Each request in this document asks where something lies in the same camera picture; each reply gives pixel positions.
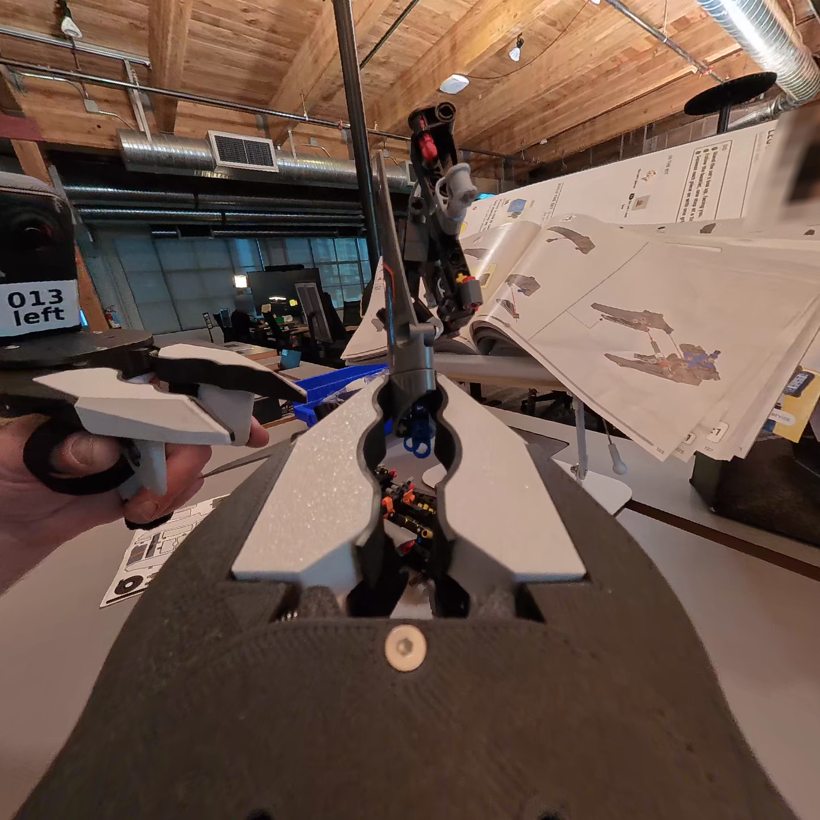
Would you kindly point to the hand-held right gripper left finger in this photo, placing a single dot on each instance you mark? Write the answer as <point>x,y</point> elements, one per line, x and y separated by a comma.
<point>301,506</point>

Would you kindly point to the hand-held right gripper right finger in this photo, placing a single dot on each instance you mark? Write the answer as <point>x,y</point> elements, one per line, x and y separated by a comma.
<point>512,506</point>

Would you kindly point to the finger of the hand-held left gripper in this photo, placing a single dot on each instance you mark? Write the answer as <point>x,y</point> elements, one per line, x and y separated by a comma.
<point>141,410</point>
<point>192,351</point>

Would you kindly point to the grey black lego door assembly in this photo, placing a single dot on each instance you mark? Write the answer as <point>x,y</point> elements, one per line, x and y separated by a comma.
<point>397,307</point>

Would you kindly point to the lego car chassis model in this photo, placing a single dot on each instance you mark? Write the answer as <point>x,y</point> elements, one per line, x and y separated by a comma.
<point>410,506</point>

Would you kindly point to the lego sticker sheet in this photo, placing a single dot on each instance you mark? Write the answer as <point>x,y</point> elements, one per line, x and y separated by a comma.
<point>147,557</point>

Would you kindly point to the dark lego set box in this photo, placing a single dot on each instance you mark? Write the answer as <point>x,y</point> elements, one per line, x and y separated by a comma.
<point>769,493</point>

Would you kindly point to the person's left hand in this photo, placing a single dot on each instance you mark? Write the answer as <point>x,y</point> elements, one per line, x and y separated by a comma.
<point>38,525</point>

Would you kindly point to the white book stand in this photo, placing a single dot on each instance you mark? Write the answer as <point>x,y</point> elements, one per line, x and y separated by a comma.
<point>596,493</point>

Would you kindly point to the red fire extinguisher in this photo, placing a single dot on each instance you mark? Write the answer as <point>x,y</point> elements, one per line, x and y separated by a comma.
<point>113,319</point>

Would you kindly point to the blue storage bin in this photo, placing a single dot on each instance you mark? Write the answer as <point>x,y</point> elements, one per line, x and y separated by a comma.
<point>320,391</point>

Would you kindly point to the black monitor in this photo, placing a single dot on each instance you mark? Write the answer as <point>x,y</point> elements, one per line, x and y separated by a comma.
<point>311,314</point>

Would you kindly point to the clear plastic parts bags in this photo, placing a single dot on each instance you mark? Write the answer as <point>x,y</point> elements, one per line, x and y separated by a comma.
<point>352,389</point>

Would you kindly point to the open instruction booklet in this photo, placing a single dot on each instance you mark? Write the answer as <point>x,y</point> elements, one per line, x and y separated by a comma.
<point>640,288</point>

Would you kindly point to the black steel column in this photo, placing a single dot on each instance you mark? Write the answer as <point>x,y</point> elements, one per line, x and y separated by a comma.
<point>355,128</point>

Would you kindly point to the yellow leaflet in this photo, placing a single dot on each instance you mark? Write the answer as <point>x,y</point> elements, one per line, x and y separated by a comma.
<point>794,403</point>

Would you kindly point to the black pendant lamp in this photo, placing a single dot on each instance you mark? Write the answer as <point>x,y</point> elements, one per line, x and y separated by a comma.
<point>730,93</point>

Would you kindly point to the large dark wall screen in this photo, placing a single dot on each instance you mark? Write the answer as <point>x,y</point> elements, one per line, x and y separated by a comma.
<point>282,285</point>

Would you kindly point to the silver duct with white vent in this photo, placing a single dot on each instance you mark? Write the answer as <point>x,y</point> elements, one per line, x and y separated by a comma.
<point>192,154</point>

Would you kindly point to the silver air duct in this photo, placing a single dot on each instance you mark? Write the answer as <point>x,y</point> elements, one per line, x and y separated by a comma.
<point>769,45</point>

